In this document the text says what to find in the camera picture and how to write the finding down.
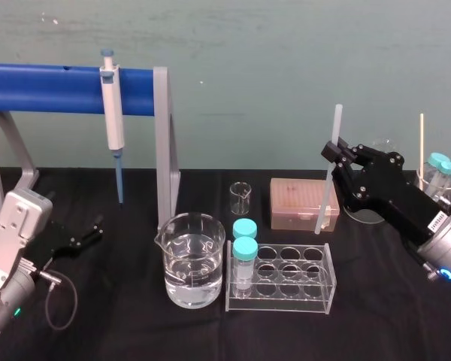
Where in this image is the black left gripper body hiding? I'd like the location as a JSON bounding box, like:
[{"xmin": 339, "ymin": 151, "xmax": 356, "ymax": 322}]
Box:
[{"xmin": 25, "ymin": 220, "xmax": 84, "ymax": 272}]

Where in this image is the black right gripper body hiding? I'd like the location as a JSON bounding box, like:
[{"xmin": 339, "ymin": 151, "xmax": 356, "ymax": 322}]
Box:
[{"xmin": 344, "ymin": 151, "xmax": 451, "ymax": 246}]

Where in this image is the white translucent stirring rod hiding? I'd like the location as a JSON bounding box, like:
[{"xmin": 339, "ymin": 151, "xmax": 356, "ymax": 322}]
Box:
[{"xmin": 314, "ymin": 104, "xmax": 344, "ymax": 236}]

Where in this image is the glass beaker holding tubes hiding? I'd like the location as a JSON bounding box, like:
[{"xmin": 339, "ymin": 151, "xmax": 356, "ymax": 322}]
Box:
[{"xmin": 416, "ymin": 165, "xmax": 451, "ymax": 218}]

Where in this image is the thin wooden stick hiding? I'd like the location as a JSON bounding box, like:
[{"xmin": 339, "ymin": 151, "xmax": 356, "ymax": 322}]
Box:
[{"xmin": 418, "ymin": 113, "xmax": 425, "ymax": 178}]

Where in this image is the brown pipette tip box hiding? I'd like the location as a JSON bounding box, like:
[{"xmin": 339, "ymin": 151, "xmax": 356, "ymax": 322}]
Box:
[{"xmin": 269, "ymin": 177, "xmax": 341, "ymax": 232}]

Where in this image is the grey stand leg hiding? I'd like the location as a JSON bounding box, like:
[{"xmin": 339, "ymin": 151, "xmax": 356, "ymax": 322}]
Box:
[
  {"xmin": 152, "ymin": 66, "xmax": 182, "ymax": 231},
  {"xmin": 0, "ymin": 110, "xmax": 41, "ymax": 223}
]

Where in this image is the large glass beaker with water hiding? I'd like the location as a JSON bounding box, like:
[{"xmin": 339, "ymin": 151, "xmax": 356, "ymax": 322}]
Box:
[{"xmin": 153, "ymin": 212, "xmax": 227, "ymax": 310}]

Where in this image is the black table cloth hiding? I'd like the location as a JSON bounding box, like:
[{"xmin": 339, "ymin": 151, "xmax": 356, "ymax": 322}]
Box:
[{"xmin": 0, "ymin": 166, "xmax": 451, "ymax": 361}]

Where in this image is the small empty glass beaker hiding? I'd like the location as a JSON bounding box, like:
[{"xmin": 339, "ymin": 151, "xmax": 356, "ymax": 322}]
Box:
[{"xmin": 229, "ymin": 181, "xmax": 254, "ymax": 216}]

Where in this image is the white blue pipette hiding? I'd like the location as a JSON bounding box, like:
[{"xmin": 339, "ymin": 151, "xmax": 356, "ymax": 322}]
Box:
[{"xmin": 98, "ymin": 47, "xmax": 126, "ymax": 206}]

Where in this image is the clear acrylic tube rack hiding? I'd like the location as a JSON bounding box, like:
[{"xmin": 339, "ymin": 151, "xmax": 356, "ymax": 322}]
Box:
[{"xmin": 225, "ymin": 241, "xmax": 338, "ymax": 314}]

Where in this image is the blue stand tube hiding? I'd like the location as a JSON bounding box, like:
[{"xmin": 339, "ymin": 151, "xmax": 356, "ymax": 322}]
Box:
[{"xmin": 0, "ymin": 62, "xmax": 162, "ymax": 116}]

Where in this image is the thin dark gripper cable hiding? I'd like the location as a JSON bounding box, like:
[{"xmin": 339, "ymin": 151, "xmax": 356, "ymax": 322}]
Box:
[{"xmin": 38, "ymin": 268, "xmax": 79, "ymax": 332}]

